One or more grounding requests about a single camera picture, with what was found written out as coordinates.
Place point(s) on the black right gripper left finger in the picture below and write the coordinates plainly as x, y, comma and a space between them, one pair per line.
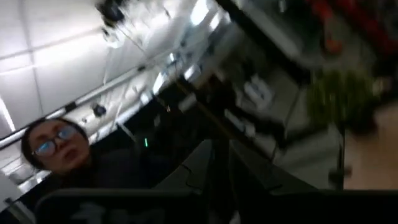
186, 193

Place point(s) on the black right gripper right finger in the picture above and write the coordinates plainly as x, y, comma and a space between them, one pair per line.
280, 205

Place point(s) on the small green potted plant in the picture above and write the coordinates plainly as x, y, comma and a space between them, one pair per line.
339, 96

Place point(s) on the person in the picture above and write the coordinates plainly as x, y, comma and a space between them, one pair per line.
62, 149

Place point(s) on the person's glasses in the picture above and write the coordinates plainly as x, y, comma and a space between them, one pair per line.
46, 148

